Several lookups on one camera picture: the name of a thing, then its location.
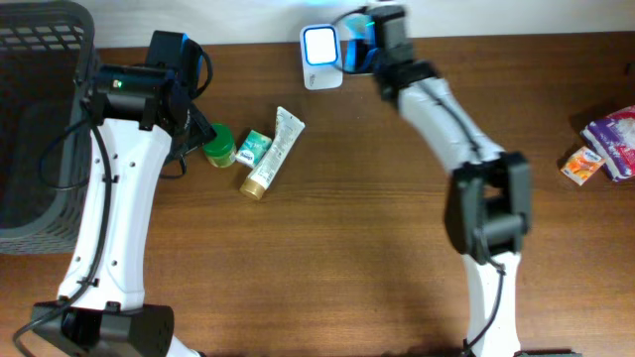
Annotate small teal tissue pack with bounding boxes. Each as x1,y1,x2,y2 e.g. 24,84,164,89
236,130,273,168

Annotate red purple pad package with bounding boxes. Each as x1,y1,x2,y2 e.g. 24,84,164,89
579,104,635,183

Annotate small orange tissue pack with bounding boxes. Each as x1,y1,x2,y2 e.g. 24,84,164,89
561,146,605,185

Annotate dark grey plastic basket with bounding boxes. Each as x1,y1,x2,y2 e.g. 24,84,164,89
1,1,100,255

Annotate teal snack packet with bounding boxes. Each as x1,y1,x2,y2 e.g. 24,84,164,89
343,14,376,74

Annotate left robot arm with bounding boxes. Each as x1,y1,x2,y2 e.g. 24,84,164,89
27,31,215,356

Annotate white barcode scanner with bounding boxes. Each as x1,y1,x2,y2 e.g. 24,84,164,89
300,24,343,90

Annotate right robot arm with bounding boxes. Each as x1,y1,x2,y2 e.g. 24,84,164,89
366,1,532,357

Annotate white cream tube gold cap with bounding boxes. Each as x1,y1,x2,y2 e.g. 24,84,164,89
240,106,306,200

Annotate green red snack bag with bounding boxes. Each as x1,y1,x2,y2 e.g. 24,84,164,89
202,123,236,169

